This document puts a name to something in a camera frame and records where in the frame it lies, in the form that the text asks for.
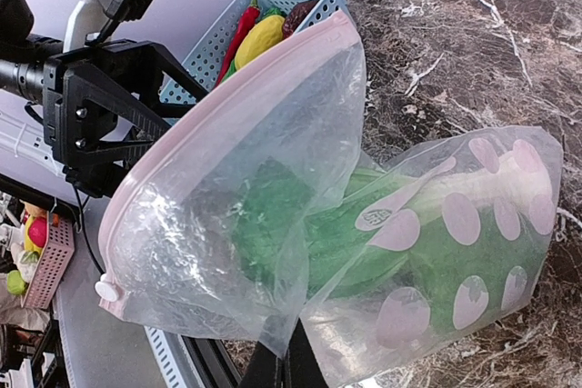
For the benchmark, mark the dark red apple toy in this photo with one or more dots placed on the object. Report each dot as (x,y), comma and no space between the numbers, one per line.
(297,15)

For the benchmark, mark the white slotted cable duct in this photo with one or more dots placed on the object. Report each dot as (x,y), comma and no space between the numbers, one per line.
(163,346)

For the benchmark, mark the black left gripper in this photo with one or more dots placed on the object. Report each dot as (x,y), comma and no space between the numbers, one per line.
(101,108)

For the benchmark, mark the clear zip top bag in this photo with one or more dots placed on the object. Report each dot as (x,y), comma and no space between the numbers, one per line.
(166,236)

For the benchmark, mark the black front rail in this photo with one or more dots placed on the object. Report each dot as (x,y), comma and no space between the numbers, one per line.
(212,362)

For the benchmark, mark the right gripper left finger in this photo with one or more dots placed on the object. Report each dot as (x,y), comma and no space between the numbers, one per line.
(265,370)

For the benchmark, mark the red chili pepper toy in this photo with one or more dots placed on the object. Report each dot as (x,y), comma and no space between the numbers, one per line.
(246,22)

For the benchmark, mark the blue plastic basket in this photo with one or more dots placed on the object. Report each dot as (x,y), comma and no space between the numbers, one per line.
(206,57)

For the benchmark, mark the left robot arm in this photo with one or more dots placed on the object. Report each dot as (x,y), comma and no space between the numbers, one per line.
(23,56)

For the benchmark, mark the green leafy vegetable toy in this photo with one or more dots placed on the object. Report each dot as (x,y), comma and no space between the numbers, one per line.
(444,250)

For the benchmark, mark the yellow corn toy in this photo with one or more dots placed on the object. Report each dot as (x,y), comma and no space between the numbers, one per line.
(259,42)

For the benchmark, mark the long green pepper toy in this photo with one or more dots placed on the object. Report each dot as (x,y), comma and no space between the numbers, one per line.
(273,13)

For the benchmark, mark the pink basket with toys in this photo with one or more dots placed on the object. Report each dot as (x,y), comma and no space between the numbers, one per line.
(41,247)

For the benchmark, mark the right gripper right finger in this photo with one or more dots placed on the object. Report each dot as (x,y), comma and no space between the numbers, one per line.
(301,369)

